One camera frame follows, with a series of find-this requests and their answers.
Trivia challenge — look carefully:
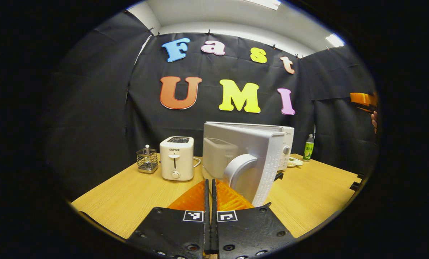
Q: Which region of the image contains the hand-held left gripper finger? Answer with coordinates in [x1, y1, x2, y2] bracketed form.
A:
[125, 179, 212, 259]
[212, 178, 296, 259]

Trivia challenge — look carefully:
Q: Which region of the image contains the white microwave oven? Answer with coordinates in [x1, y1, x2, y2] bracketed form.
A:
[202, 122, 295, 207]

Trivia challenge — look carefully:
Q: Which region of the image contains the ceiling light panel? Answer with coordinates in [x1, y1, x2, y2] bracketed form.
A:
[243, 0, 282, 10]
[325, 33, 345, 48]

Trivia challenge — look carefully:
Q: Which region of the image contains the green label drink bottle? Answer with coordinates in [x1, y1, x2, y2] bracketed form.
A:
[303, 134, 315, 161]

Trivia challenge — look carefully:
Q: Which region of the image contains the white toaster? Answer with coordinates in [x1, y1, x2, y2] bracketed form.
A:
[159, 136, 195, 181]

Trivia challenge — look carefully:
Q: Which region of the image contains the metal mesh holder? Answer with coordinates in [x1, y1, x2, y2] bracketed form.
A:
[136, 148, 159, 174]

